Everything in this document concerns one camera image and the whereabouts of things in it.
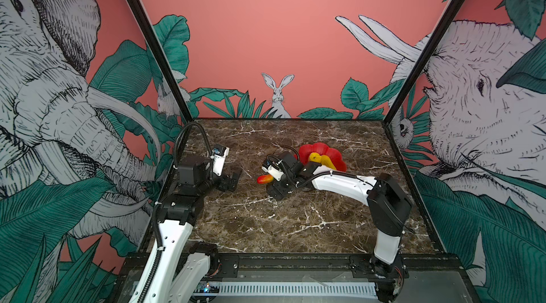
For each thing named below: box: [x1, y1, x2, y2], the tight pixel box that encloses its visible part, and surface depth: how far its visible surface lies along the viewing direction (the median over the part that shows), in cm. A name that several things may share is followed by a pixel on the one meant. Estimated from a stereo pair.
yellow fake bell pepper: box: [308, 152, 323, 163], surface depth 100 cm
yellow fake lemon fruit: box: [320, 154, 337, 170], surface depth 100 cm
